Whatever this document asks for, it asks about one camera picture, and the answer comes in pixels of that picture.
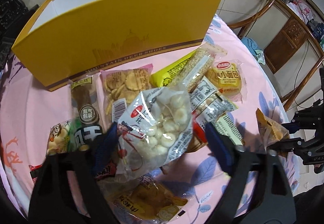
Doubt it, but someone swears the brown paper snack bag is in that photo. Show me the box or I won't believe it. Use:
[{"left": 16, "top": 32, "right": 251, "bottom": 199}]
[{"left": 255, "top": 109, "right": 290, "bottom": 150}]

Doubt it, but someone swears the yellow orange snack packet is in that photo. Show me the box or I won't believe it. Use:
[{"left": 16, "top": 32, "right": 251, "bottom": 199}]
[{"left": 110, "top": 174, "right": 188, "bottom": 223}]

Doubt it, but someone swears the small bread yellow packet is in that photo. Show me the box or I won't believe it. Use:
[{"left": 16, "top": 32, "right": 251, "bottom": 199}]
[{"left": 205, "top": 60, "right": 247, "bottom": 102}]

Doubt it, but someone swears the white label snack packet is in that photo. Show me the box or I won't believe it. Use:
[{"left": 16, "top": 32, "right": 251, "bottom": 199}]
[{"left": 190, "top": 76, "right": 238, "bottom": 142}]

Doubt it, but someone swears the brown tofu stick packet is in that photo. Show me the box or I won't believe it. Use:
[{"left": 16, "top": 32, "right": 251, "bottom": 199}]
[{"left": 70, "top": 75, "right": 104, "bottom": 150}]

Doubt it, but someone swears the white balls snack bag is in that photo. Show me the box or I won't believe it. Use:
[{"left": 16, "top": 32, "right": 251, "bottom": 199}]
[{"left": 116, "top": 85, "right": 193, "bottom": 182}]

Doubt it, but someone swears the red snack packet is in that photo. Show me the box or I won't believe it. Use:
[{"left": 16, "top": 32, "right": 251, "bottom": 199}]
[{"left": 29, "top": 164, "right": 42, "bottom": 184}]

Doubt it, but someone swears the cartoon green snack packet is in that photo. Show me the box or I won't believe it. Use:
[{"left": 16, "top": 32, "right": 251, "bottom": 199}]
[{"left": 46, "top": 120, "right": 75, "bottom": 156}]

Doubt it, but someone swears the pink floral tablecloth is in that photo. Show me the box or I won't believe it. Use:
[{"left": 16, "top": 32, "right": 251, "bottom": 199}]
[{"left": 1, "top": 16, "right": 288, "bottom": 223}]

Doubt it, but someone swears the wooden armchair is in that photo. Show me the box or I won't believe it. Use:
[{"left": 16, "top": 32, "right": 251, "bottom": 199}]
[{"left": 228, "top": 0, "right": 323, "bottom": 110}]

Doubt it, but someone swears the blue cloth on chair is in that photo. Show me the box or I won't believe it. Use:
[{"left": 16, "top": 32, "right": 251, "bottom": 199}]
[{"left": 241, "top": 37, "right": 266, "bottom": 65}]

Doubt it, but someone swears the sesame bar clear wrapper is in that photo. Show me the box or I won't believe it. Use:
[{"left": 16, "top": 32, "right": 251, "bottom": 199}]
[{"left": 168, "top": 43, "right": 227, "bottom": 93}]

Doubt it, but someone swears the yellow green long packet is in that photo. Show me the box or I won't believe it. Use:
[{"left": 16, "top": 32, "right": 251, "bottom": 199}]
[{"left": 150, "top": 50, "right": 195, "bottom": 87}]

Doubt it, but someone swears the yellow cardboard shoe box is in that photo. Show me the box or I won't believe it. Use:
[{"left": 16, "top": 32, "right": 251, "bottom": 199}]
[{"left": 12, "top": 0, "right": 221, "bottom": 91}]

